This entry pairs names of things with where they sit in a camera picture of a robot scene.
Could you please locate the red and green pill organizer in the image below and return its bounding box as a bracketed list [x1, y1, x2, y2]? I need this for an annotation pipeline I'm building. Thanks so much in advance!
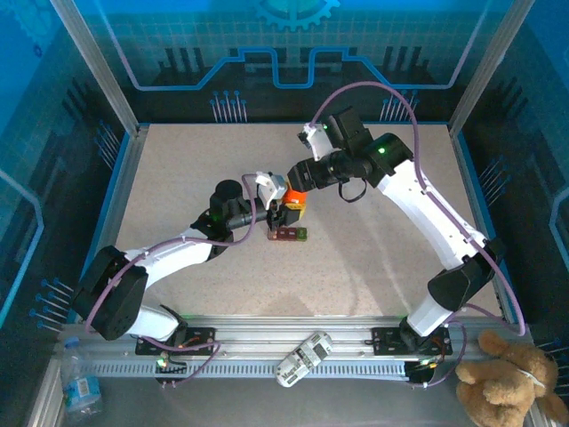
[268, 226, 309, 242]

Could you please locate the white printed crumpled packet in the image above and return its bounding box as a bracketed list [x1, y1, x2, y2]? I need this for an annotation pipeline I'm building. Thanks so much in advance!
[274, 331, 334, 389]

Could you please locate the black base electronics module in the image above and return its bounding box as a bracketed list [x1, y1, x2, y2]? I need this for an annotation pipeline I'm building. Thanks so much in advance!
[406, 355, 441, 389]
[154, 355, 188, 389]

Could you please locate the clear plastic water bottle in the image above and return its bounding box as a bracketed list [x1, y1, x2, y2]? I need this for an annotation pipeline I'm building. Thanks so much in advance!
[60, 336, 104, 426]

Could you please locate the brown teddy bear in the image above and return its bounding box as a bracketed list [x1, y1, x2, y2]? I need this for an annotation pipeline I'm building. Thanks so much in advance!
[455, 329, 569, 427]

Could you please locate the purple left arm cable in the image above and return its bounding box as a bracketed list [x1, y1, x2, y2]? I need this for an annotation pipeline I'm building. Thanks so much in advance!
[83, 173, 268, 391]

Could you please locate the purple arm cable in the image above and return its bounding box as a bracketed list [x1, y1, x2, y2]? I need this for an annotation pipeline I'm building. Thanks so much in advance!
[310, 81, 528, 391]
[83, 173, 268, 391]

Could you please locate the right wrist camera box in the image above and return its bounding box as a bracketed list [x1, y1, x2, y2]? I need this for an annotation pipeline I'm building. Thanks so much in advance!
[297, 122, 333, 162]

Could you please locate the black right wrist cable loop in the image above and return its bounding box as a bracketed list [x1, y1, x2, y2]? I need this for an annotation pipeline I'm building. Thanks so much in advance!
[337, 177, 369, 205]

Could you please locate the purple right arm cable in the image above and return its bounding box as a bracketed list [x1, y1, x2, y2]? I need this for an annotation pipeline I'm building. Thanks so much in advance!
[310, 81, 528, 391]

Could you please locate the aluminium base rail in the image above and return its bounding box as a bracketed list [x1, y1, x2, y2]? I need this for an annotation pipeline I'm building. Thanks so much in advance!
[60, 313, 534, 359]

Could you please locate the aluminium frame post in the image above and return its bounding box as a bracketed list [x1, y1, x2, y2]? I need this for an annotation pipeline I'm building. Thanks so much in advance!
[48, 0, 150, 137]
[446, 0, 537, 139]

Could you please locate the white slotted cable duct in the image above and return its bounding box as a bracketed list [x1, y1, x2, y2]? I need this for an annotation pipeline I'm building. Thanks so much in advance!
[86, 359, 413, 380]

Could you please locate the aluminium frame beam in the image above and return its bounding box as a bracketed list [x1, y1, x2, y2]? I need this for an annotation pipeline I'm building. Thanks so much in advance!
[26, 355, 63, 427]

